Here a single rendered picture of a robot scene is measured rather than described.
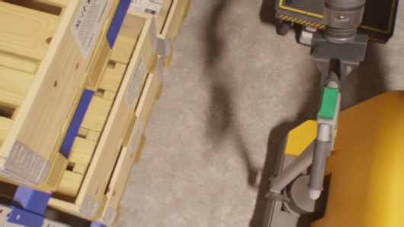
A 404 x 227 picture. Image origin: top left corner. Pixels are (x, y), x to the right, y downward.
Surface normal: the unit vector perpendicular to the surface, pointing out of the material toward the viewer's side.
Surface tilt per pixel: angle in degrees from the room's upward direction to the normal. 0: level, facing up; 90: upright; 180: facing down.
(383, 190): 45
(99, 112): 0
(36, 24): 0
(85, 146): 0
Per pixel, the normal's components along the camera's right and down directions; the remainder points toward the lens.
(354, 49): -0.35, 0.58
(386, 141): -0.66, -0.44
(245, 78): 0.03, -0.36
